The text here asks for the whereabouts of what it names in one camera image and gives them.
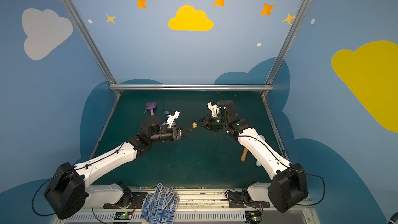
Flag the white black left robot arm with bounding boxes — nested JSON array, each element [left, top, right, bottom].
[[44, 116, 193, 219]]

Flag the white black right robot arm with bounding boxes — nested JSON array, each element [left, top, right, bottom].
[[194, 100, 308, 213]]

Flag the blue dotted work gloves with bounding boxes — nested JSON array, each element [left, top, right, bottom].
[[141, 183, 179, 224]]

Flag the left green circuit board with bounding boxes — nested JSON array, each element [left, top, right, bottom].
[[114, 212, 133, 220]]

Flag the green circuit board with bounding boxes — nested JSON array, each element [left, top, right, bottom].
[[114, 212, 133, 220], [245, 211, 263, 224]]

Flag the right green circuit board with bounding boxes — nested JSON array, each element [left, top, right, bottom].
[[245, 211, 263, 224]]

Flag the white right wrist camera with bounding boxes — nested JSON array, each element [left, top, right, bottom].
[[207, 101, 220, 118]]

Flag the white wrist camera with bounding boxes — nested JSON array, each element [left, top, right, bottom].
[[164, 110, 180, 129], [207, 101, 220, 118]]

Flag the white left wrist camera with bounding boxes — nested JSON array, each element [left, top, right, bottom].
[[164, 110, 180, 129]]

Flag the purple spade pink handle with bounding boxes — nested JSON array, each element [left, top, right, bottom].
[[146, 102, 157, 116]]

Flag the wooden handle tool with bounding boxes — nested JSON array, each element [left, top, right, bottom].
[[240, 148, 248, 162]]

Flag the light blue handle tool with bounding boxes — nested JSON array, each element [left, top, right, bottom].
[[256, 135, 265, 167]]

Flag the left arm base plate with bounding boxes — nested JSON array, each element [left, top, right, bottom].
[[103, 192, 148, 209]]

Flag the aluminium back frame rail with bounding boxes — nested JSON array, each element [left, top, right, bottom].
[[110, 84, 273, 91]]

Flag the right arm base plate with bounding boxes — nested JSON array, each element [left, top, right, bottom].
[[224, 190, 271, 209]]

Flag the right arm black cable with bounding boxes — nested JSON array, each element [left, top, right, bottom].
[[214, 130, 325, 206]]

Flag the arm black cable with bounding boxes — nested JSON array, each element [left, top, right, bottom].
[[31, 152, 125, 217], [214, 130, 325, 206]]

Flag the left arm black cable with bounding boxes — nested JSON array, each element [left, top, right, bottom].
[[31, 152, 125, 217]]

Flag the aluminium right frame post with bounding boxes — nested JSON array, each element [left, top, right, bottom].
[[261, 0, 313, 100]]

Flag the aluminium frame post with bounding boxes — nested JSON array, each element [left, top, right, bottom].
[[61, 0, 117, 86], [261, 0, 313, 100]]

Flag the aluminium left frame post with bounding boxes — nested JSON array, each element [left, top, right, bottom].
[[61, 0, 117, 86]]

